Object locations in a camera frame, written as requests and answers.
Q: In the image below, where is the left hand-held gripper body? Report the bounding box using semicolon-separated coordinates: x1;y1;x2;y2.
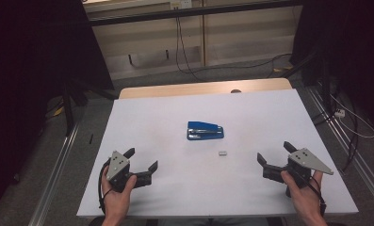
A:
106;151;154;193

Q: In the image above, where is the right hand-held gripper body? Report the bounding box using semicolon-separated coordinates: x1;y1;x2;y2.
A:
262;148;334;199

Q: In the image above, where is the blue stapler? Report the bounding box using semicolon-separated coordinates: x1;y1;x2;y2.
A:
187;121;225;141

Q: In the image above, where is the person's left hand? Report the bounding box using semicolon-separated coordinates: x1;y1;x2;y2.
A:
101;173;138;221

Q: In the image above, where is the person's right hand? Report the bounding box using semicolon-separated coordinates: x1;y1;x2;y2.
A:
280;169;326;220

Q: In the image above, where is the black metal stand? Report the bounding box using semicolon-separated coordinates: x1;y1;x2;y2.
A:
61;78;118;137
280;50;337;124

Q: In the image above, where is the wooden table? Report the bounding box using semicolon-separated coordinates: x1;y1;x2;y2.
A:
118;77;293;100

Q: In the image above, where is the beige wooden cabinet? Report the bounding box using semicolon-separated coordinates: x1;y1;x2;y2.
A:
82;0;303;81

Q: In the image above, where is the black curtain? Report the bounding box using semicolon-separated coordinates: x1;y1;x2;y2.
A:
0;0;114;218
291;0;374;133

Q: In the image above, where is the black metal beam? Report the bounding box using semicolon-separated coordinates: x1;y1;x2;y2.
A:
88;0;303;27

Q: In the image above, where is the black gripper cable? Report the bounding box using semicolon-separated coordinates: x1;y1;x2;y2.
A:
97;158;114;215
301;176;328;218

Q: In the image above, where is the bundle of black cables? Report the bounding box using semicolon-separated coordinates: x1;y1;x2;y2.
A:
311;106;360;174

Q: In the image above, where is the aluminium rail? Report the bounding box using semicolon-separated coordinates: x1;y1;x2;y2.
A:
27;123;81;226
305;86;374;207

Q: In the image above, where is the white cable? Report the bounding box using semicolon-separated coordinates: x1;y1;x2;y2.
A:
329;93;374;139

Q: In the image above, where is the white wall outlet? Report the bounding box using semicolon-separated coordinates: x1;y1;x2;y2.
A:
170;0;193;9

